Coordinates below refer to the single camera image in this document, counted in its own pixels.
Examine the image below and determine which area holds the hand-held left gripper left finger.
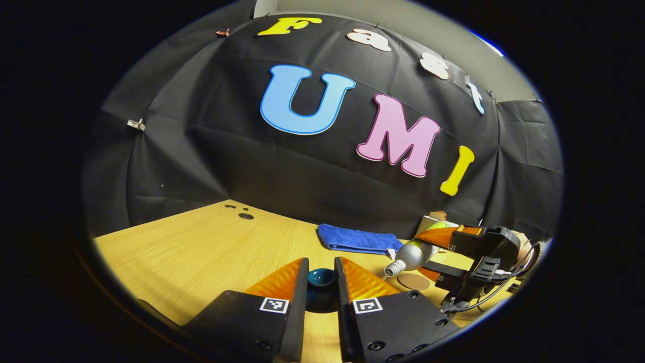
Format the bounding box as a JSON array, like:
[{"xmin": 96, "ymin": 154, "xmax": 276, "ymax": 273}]
[{"xmin": 183, "ymin": 257, "xmax": 310, "ymax": 363}]

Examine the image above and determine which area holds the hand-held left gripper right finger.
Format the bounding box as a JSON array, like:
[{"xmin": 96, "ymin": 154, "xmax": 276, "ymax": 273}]
[{"xmin": 334, "ymin": 256, "xmax": 461, "ymax": 363}]

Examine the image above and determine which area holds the silver green-label water bottle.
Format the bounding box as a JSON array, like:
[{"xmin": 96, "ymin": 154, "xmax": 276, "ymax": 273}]
[{"xmin": 382, "ymin": 220, "xmax": 454, "ymax": 279}]

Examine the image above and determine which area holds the round brown coaster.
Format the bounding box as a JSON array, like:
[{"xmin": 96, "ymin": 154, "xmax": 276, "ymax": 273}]
[{"xmin": 396, "ymin": 272, "xmax": 432, "ymax": 291}]

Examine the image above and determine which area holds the teal teacup lid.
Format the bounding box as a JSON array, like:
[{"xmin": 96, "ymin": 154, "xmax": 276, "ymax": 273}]
[{"xmin": 305, "ymin": 268, "xmax": 339, "ymax": 314}]

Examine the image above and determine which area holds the white toaster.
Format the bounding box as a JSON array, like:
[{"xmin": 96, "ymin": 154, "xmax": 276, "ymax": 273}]
[{"xmin": 415, "ymin": 214, "xmax": 460, "ymax": 235}]

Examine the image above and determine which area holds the blue folded towel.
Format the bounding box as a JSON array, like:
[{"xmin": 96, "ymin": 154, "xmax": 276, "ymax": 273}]
[{"xmin": 317, "ymin": 223, "xmax": 404, "ymax": 256}]

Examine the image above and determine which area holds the black backdrop cloth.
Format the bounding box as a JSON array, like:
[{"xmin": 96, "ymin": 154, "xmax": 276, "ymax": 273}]
[{"xmin": 82, "ymin": 13, "xmax": 565, "ymax": 241}]

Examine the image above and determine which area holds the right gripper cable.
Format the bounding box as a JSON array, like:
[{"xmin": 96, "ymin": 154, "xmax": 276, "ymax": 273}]
[{"xmin": 441, "ymin": 246, "xmax": 536, "ymax": 314}]

